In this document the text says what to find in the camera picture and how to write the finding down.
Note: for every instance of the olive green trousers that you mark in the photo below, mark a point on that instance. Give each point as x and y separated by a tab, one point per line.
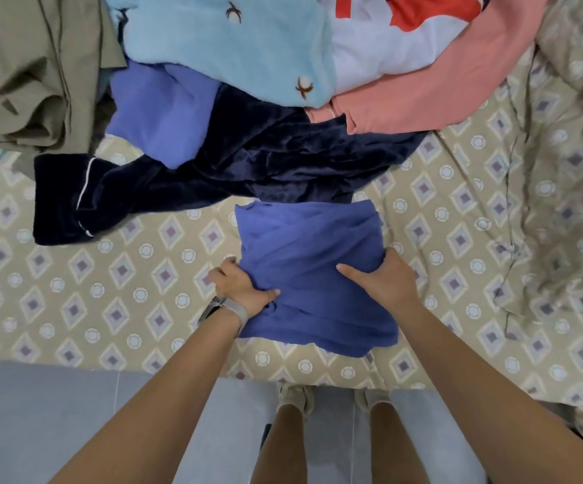
29	65

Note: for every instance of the person's right hand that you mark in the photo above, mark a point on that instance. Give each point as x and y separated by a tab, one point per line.
384	282

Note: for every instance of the patterned beige pillow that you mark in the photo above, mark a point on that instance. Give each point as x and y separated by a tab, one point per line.
574	146

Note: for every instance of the person's left forearm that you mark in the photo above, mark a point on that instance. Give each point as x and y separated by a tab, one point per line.
150	408

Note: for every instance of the pink shirt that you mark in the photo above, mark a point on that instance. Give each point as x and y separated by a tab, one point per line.
443	75

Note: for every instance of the light blue fleece garment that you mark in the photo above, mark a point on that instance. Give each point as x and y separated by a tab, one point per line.
231	45

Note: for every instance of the bed with patterned beige sheet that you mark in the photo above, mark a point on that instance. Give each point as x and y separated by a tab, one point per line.
70	297

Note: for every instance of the person's left hand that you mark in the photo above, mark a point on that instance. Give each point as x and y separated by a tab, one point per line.
239	287

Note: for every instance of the person's left leg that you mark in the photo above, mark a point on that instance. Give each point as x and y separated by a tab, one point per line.
279	448

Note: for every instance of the person's right forearm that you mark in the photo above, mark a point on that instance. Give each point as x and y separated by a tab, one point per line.
493	398

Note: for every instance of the grey band wristwatch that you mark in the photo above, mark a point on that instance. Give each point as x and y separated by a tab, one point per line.
223	309

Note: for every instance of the white shoe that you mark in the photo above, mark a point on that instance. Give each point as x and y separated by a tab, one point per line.
374	398
295	396

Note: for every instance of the navy velvet garment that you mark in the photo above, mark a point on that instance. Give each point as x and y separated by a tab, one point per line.
271	146

